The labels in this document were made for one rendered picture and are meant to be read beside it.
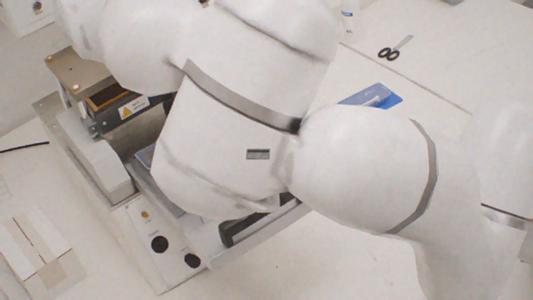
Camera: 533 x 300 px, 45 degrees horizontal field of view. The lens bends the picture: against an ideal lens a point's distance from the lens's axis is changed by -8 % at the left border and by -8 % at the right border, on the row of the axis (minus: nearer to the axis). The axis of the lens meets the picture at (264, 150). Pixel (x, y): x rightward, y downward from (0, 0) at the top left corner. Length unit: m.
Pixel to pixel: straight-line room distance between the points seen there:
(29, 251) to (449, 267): 0.88
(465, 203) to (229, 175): 0.22
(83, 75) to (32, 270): 0.38
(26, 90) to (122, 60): 1.29
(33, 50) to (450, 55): 1.09
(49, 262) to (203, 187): 0.79
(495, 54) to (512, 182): 1.08
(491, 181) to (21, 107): 1.41
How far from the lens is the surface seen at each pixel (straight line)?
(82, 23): 0.75
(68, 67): 1.31
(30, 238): 1.39
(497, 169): 0.74
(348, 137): 0.54
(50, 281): 1.35
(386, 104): 1.61
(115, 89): 1.28
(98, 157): 1.23
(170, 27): 0.59
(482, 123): 0.75
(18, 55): 1.83
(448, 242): 0.68
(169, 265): 1.29
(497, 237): 0.73
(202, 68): 0.56
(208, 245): 1.05
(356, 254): 1.29
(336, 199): 0.54
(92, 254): 1.43
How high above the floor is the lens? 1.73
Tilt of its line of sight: 40 degrees down
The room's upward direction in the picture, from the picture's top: 12 degrees counter-clockwise
